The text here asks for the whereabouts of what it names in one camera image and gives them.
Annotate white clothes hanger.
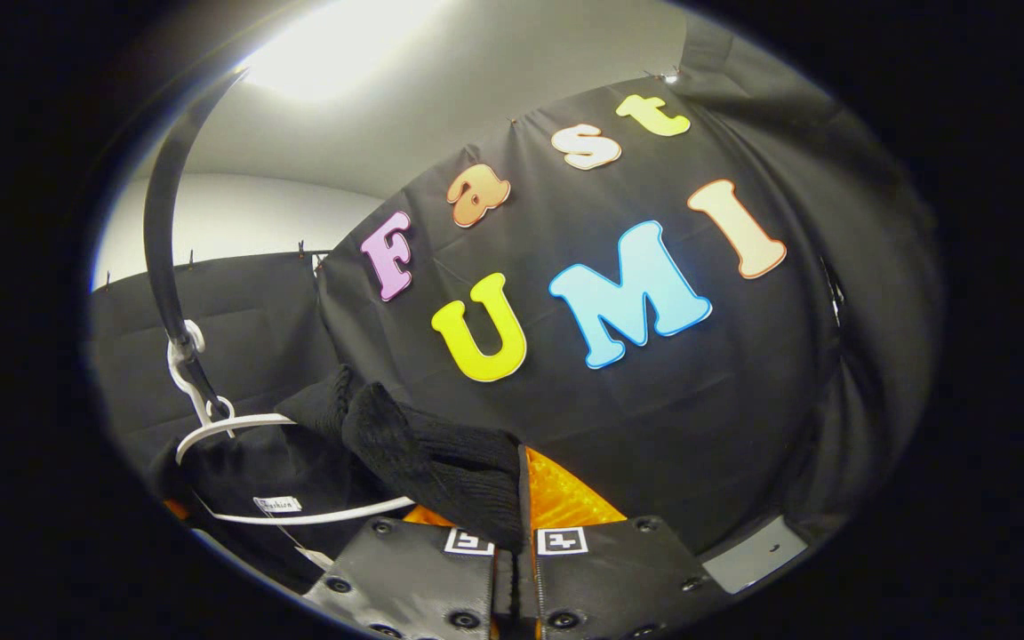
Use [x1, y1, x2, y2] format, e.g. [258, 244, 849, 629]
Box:
[167, 320, 416, 527]

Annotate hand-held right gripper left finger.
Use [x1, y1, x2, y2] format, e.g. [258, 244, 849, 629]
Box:
[303, 505, 498, 640]

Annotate black clothes rack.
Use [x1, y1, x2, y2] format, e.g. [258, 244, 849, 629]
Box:
[142, 69, 239, 424]

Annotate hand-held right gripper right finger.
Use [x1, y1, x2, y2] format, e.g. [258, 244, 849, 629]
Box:
[518, 444, 728, 640]

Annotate black knit garment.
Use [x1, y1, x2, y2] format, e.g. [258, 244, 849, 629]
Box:
[156, 364, 527, 593]

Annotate ceiling light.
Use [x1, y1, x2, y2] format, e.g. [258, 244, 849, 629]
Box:
[241, 0, 446, 100]

